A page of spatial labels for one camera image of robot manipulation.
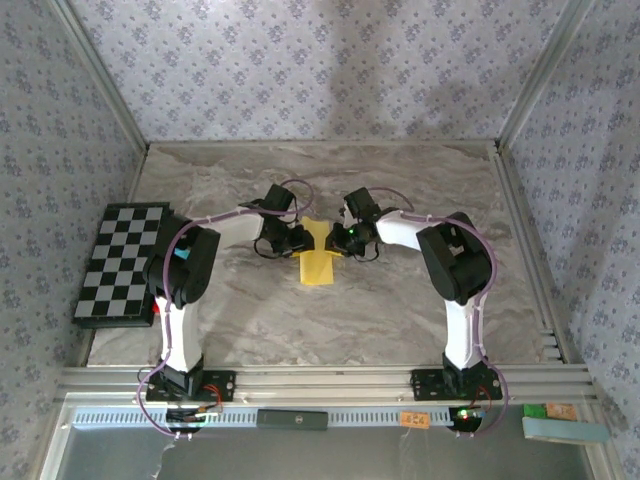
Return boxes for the black rectangular bar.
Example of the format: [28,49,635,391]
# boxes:
[256,408,330,432]

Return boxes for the black and grey checkerboard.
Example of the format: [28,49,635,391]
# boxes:
[71,201,174,330]

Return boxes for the grey metal panel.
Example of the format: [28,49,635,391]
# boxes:
[64,427,596,480]

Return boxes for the light blue flat box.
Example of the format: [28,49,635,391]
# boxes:
[521,416,611,445]

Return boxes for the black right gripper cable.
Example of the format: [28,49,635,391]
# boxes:
[342,242,381,264]

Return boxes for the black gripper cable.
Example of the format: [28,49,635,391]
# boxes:
[252,237,296,261]
[342,242,381,264]

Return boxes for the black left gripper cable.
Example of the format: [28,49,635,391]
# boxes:
[252,237,296,261]

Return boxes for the aluminium mounting rail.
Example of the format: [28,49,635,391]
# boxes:
[57,364,599,401]

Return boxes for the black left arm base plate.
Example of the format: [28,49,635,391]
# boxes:
[145,368,237,404]

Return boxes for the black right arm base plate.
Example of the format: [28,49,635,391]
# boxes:
[410,368,504,401]

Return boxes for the grey slotted cable duct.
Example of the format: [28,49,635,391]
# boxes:
[72,407,501,429]

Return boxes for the aluminium side rail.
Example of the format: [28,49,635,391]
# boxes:
[492,142,569,364]

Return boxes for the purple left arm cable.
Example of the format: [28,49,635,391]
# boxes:
[135,178,315,442]

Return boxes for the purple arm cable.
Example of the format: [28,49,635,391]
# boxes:
[135,178,315,442]
[367,185,510,441]

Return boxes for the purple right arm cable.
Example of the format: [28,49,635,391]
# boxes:
[367,185,510,441]

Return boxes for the aluminium frame post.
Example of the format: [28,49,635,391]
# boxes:
[49,0,150,151]
[497,0,599,149]

